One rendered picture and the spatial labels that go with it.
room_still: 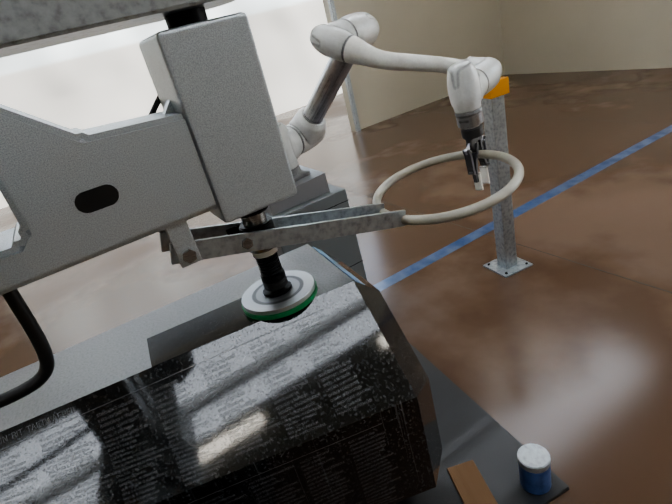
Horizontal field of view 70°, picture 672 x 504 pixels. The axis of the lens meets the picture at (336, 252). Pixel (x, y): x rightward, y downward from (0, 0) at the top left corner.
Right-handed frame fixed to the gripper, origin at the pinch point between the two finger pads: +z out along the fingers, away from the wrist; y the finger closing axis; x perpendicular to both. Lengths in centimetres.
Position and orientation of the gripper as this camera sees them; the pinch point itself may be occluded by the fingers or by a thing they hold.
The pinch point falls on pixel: (481, 178)
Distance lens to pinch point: 184.6
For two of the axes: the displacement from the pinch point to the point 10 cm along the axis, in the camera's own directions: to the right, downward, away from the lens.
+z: 3.1, 8.4, 4.5
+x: 7.0, 1.2, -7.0
